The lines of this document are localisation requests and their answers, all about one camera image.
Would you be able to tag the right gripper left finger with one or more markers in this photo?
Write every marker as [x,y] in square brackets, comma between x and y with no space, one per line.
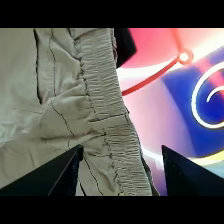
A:
[56,176]

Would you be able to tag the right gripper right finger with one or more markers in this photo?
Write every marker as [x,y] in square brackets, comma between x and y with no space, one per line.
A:
[186,178]

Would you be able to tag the black garment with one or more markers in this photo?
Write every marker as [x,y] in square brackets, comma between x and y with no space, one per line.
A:
[124,45]

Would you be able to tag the beige pants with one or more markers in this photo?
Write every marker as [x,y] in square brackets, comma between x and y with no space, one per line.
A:
[63,100]

